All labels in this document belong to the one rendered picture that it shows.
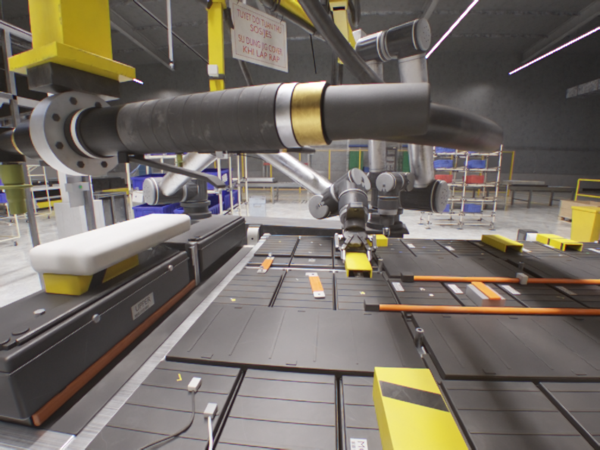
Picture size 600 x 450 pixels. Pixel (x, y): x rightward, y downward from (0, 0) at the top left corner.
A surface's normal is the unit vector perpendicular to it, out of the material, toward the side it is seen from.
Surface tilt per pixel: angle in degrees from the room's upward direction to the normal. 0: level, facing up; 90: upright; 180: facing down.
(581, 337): 0
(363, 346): 0
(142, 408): 0
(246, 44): 90
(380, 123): 124
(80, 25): 90
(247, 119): 101
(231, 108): 79
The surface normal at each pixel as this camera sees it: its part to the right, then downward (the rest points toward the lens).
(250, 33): 0.77, 0.13
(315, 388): 0.00, -0.98
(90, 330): 0.99, 0.02
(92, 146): -0.25, 0.79
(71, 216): -0.10, 0.20
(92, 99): 0.94, 0.07
